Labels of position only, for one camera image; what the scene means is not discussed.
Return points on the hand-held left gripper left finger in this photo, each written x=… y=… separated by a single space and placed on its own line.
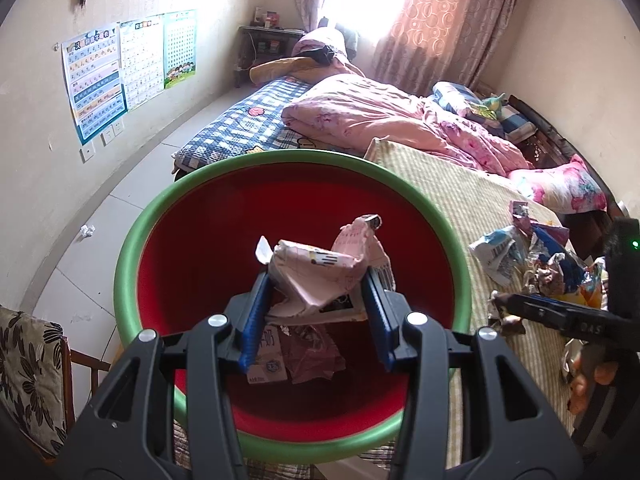
x=254 y=327

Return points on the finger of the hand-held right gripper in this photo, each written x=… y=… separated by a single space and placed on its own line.
x=540 y=310

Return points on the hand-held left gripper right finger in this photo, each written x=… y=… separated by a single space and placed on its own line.
x=378 y=320

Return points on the pile of snack packets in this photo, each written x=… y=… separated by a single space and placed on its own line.
x=500 y=255

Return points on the pink carton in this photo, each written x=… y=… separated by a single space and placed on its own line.
x=320 y=280

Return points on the red basin with green rim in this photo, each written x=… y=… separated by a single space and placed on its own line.
x=200 y=220

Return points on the person's right hand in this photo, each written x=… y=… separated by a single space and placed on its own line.
x=592 y=377

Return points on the white blue carton box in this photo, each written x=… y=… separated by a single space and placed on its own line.
x=272 y=357

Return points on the pink plastic wrapper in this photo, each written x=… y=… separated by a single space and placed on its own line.
x=312 y=355

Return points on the pink floral pillow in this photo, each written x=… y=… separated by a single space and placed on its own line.
x=560 y=185

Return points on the brown plaid mat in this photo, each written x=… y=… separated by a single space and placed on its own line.
x=285 y=471

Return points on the wooden chair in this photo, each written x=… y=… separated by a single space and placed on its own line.
x=82 y=360

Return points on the dark bed headboard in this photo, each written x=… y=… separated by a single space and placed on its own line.
x=555 y=135

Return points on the blue plaid pillow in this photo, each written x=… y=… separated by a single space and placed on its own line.
x=517 y=125

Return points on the crumpled white paper ball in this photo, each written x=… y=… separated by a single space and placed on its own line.
x=88 y=231

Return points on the blue plaid bedsheet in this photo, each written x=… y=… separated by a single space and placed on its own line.
x=240 y=120

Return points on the pink quilt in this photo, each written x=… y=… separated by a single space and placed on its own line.
x=380 y=110

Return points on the green plush toy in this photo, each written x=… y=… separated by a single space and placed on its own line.
x=487 y=105

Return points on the floral chair cushion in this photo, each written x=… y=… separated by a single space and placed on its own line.
x=30 y=370

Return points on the blue white pillow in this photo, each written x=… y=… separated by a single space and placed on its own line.
x=455 y=95

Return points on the yellow orange blanket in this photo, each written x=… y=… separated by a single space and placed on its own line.
x=280 y=67

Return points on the black cloth item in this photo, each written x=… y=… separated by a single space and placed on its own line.
x=320 y=54

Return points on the dark wooden desk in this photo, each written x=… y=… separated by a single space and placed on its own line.
x=247 y=50

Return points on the folded pink bedding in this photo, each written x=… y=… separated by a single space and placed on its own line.
x=320 y=37

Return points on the brown circle patterned curtain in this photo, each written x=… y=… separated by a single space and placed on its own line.
x=440 y=25

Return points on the small red box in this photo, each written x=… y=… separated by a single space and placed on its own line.
x=271 y=16

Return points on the white wall socket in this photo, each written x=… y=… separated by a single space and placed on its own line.
x=88 y=152
x=118 y=127
x=107 y=135

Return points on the white chart wall poster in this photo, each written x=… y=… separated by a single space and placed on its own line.
x=142 y=60

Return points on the green chart wall poster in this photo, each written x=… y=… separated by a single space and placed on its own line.
x=179 y=45

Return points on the blue chart wall poster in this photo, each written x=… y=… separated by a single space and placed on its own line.
x=95 y=80

